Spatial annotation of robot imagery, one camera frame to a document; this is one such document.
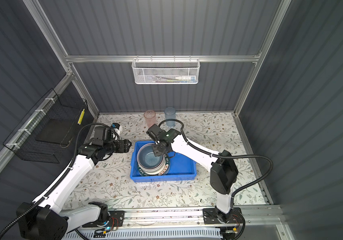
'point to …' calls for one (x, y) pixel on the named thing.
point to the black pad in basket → (56, 131)
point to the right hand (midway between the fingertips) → (160, 151)
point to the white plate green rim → (156, 171)
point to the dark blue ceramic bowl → (147, 158)
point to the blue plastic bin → (181, 166)
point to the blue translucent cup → (170, 113)
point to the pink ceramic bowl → (147, 161)
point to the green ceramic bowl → (151, 164)
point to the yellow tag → (81, 117)
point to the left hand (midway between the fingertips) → (125, 143)
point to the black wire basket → (53, 105)
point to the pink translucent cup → (149, 116)
